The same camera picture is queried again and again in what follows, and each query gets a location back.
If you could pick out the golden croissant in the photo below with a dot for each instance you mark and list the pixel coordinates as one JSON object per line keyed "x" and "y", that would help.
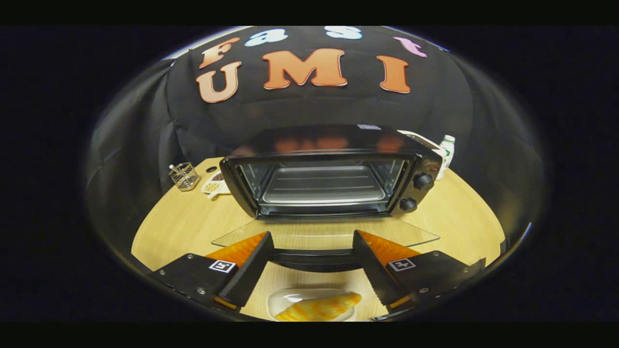
{"x": 321, "y": 307}

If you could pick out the clear glass plate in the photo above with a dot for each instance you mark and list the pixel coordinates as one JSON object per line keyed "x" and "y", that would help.
{"x": 280, "y": 298}

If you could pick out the black toaster oven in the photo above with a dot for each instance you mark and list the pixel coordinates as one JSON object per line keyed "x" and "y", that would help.
{"x": 329, "y": 140}

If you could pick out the small white bottle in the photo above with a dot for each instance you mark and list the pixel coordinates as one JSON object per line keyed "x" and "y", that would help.
{"x": 447, "y": 152}

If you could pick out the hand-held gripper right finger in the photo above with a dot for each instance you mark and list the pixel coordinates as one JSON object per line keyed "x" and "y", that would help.
{"x": 375, "y": 270}

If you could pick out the small white patterned dish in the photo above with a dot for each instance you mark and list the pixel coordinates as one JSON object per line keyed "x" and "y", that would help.
{"x": 215, "y": 186}

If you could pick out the black backdrop cloth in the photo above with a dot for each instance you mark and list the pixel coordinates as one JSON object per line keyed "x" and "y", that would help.
{"x": 300, "y": 108}

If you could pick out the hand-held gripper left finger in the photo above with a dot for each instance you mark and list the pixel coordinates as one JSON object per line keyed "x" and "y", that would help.
{"x": 251, "y": 270}

